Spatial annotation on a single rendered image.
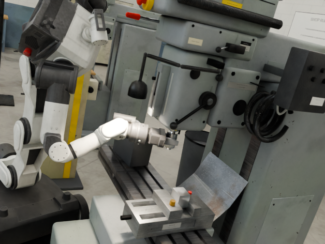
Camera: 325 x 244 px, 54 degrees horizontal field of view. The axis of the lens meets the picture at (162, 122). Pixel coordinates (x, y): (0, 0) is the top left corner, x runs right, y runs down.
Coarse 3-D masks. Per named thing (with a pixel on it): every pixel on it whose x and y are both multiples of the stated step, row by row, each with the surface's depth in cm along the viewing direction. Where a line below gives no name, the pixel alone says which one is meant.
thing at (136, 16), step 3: (129, 12) 121; (126, 15) 121; (129, 15) 121; (132, 15) 121; (135, 15) 122; (138, 15) 122; (132, 18) 122; (135, 18) 122; (138, 18) 123; (141, 18) 124; (144, 18) 124; (147, 18) 125; (150, 18) 125; (153, 21) 126; (156, 21) 127; (159, 21) 127
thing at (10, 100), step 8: (0, 0) 443; (0, 8) 446; (0, 16) 450; (0, 24) 453; (0, 32) 457; (0, 40) 461; (0, 48) 465; (0, 56) 469; (0, 96) 502; (8, 96) 510; (0, 104) 472; (8, 104) 478
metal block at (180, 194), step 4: (176, 188) 131; (180, 188) 132; (184, 188) 132; (172, 192) 131; (176, 192) 128; (180, 192) 129; (184, 192) 129; (172, 196) 131; (176, 196) 128; (180, 196) 126; (184, 196) 127; (188, 196) 128; (176, 200) 128; (180, 200) 127; (184, 200) 128; (188, 200) 129; (180, 204) 128; (184, 204) 129
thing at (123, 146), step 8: (136, 120) 184; (120, 144) 179; (128, 144) 172; (136, 144) 168; (144, 144) 170; (120, 152) 179; (128, 152) 172; (136, 152) 170; (144, 152) 172; (128, 160) 172; (136, 160) 172; (144, 160) 175
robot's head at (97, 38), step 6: (90, 18) 127; (102, 24) 127; (84, 30) 130; (90, 30) 129; (96, 30) 125; (90, 36) 130; (96, 36) 125; (102, 36) 125; (96, 42) 126; (102, 42) 128
